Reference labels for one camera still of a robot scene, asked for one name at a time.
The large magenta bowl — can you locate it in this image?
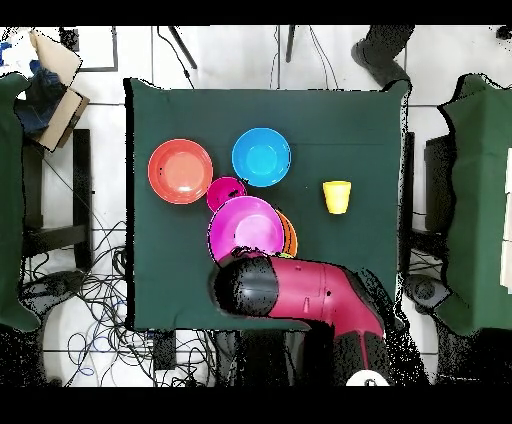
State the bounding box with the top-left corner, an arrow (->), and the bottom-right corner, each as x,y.
206,195 -> 286,263

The large orange bowl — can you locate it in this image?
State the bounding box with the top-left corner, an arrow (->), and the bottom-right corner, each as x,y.
275,210 -> 298,259

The blue bowl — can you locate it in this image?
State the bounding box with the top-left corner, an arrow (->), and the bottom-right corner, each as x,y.
231,127 -> 292,188

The yellow cup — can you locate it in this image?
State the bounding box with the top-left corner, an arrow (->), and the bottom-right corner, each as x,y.
322,180 -> 353,200
325,196 -> 352,216

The small crimson bowl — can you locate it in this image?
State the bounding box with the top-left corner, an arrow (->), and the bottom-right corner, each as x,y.
206,176 -> 248,214

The wide red-orange bowl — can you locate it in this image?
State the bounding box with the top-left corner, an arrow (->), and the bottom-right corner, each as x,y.
147,138 -> 214,206

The dark green tablecloth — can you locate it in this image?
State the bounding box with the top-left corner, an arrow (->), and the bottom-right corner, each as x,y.
124,77 -> 410,333

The black tripod leg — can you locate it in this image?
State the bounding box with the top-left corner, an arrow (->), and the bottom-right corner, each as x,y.
284,25 -> 298,64
167,25 -> 199,70

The black cabinet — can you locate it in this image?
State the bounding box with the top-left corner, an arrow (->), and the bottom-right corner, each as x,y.
423,134 -> 455,233

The person's foot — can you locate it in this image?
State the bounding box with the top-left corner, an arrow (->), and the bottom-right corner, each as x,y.
350,25 -> 416,87

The dark green side cloth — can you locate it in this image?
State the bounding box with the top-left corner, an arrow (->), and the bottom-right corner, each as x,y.
437,72 -> 512,337
0,72 -> 41,333

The dark blue cloth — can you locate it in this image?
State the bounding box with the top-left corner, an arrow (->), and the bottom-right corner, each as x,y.
14,59 -> 67,137

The cardboard box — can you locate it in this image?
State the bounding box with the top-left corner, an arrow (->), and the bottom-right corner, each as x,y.
15,28 -> 91,154

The black stool frame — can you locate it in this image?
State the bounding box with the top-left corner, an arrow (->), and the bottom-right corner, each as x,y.
21,128 -> 94,271

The grey pedestal foot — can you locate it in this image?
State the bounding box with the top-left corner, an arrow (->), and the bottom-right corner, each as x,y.
402,273 -> 453,315

